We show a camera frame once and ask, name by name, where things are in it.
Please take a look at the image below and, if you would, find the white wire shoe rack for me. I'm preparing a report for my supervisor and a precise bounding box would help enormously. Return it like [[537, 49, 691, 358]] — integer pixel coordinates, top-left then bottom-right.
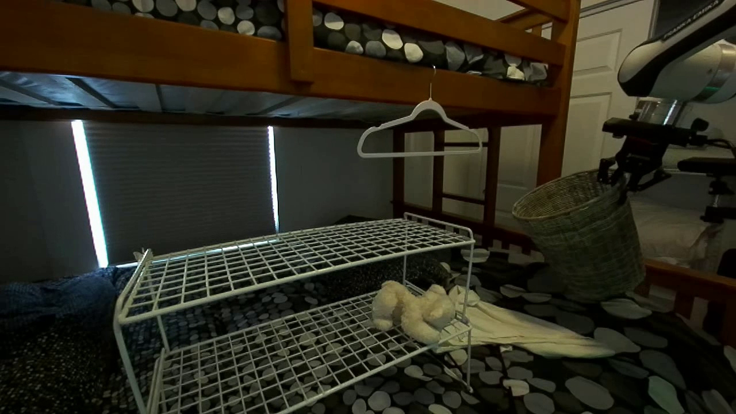
[[112, 212, 479, 414]]

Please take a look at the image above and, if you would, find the dark blue speckled blanket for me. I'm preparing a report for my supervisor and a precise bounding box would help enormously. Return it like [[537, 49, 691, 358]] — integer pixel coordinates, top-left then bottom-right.
[[0, 266, 122, 334]]

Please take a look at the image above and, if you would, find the white panel door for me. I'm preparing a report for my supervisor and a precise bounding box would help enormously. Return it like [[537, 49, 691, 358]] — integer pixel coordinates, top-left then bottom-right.
[[562, 0, 663, 178]]

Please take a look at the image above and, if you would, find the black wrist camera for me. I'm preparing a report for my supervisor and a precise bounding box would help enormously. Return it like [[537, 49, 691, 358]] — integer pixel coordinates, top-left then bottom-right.
[[601, 112, 713, 154]]

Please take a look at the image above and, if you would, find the grey window blind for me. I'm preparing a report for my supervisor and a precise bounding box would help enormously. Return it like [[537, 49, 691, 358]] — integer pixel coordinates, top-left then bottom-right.
[[71, 116, 280, 266]]

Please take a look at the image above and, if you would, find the wooden bunk bed frame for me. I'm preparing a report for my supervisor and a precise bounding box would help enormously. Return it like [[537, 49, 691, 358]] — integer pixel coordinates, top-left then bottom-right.
[[0, 0, 736, 348]]

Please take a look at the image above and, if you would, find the white cloth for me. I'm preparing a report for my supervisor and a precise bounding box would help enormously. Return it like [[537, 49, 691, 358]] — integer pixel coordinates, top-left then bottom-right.
[[436, 284, 616, 360]]

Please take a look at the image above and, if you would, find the cream plush toy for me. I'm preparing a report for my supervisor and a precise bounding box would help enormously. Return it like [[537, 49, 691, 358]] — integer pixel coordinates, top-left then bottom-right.
[[370, 279, 463, 344]]

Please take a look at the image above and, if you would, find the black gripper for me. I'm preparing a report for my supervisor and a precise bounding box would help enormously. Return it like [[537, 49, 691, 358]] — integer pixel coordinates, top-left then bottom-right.
[[597, 138, 672, 207]]

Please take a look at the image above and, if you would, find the woven wicker basket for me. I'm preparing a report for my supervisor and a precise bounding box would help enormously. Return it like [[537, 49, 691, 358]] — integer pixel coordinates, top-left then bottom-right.
[[510, 167, 649, 303]]

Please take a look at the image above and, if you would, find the white clothes hanger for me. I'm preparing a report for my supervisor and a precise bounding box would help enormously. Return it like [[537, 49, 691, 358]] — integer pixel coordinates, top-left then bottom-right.
[[355, 70, 487, 160]]

